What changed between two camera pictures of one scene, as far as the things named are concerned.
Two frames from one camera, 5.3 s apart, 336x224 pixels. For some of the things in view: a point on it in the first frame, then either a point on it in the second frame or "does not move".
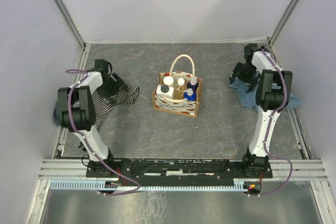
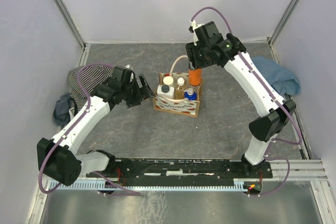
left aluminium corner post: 62,6 does not move
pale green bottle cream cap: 168,80 does not move
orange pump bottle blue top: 193,84 -> 195,76
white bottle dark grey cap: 165,91 does not move
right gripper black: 243,75 -> 195,60
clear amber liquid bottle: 180,89 does not move
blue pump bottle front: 190,95 does not move
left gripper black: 113,87 -> 138,93
